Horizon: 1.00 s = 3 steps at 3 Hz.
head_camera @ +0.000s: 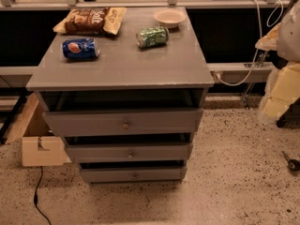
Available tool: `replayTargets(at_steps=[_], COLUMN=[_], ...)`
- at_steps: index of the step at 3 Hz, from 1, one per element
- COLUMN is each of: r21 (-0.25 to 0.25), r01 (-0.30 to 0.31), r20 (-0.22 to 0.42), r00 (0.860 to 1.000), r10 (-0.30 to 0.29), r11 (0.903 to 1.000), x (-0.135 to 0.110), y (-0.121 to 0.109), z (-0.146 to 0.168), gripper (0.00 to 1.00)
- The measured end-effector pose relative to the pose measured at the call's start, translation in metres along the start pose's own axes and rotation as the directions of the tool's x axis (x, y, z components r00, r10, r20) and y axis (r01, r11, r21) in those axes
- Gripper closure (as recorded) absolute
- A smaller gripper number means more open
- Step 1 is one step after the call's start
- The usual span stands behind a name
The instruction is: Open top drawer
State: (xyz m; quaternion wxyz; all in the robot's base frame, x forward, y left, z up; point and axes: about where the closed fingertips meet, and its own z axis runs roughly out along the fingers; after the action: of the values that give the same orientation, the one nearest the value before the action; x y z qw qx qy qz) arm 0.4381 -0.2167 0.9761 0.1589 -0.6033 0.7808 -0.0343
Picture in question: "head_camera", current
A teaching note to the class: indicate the grey top drawer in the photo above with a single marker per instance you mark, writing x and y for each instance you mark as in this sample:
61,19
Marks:
123,122

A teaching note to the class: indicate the white bowl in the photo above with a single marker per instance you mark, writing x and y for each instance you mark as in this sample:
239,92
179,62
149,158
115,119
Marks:
169,17

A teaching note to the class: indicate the grey bottom drawer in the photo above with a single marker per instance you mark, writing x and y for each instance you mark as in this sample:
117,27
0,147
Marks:
132,175

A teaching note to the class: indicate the grey drawer cabinet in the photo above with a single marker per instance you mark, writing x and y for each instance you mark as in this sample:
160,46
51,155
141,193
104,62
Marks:
125,98

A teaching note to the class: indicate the grey middle drawer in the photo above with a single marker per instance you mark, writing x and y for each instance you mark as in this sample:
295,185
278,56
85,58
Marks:
129,152

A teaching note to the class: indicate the grey drawer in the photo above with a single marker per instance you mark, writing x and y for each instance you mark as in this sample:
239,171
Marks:
132,175
123,122
129,152

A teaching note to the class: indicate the blue pepsi can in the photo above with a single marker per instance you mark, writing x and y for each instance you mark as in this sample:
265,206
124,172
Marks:
80,48

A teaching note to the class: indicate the brown yellow chip bag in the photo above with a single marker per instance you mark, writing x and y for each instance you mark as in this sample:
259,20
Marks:
92,21

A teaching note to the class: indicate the metal railing frame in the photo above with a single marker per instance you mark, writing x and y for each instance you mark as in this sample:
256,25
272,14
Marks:
26,25

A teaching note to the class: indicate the black caster wheel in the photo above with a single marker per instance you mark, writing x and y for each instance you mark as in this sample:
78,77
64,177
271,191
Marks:
293,164

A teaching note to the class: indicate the thin metal pole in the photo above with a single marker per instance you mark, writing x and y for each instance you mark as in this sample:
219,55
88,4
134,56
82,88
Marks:
257,73

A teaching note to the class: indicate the green soda can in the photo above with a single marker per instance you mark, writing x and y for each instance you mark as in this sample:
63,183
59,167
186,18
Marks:
152,36

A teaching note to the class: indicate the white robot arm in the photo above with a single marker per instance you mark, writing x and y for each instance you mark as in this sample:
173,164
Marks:
283,85

